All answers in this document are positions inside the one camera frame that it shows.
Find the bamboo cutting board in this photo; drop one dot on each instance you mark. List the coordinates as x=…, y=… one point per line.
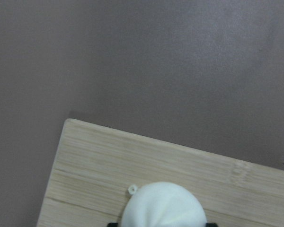
x=95, y=165

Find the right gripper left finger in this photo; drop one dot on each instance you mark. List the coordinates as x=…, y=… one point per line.
x=113, y=225

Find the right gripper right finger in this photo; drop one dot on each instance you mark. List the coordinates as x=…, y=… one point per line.
x=211, y=225

